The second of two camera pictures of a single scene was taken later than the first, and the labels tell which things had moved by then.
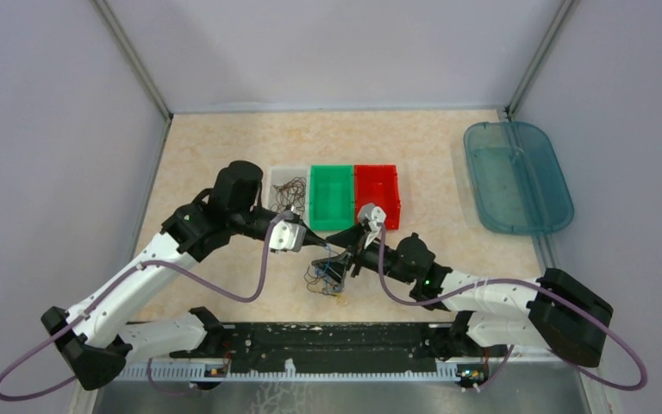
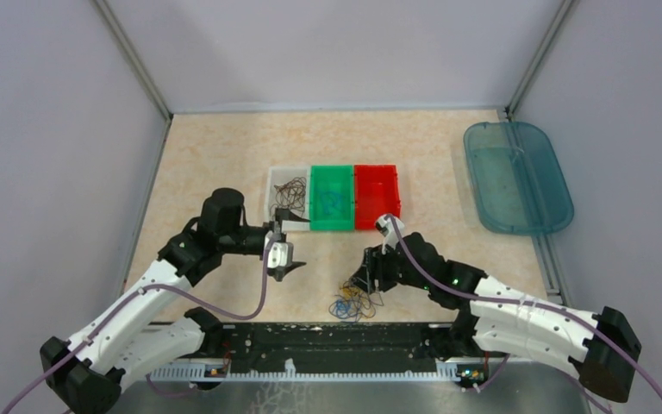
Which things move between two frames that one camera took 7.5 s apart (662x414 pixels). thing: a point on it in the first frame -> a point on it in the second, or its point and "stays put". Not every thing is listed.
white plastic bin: x=290 y=188 stays put
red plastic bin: x=378 y=185 stays put
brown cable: x=290 y=194 stays put
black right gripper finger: x=335 y=266 -> x=362 y=279
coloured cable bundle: x=320 y=280 -> x=354 y=303
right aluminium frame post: x=544 y=52 stays put
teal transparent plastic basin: x=520 y=184 stays put
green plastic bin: x=331 y=197 stays put
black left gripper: x=311 y=238 -> x=285 y=215
